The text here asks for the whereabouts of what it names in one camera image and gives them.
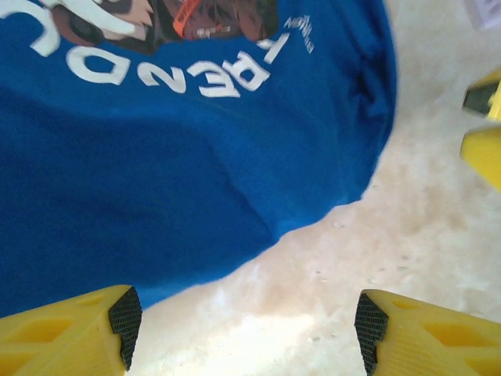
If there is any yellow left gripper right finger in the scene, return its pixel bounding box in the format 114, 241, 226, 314
354, 288, 501, 376

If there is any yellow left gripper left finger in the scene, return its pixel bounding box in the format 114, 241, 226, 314
0, 284, 143, 376

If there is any blue printed t-shirt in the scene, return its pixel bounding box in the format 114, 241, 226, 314
0, 0, 399, 319

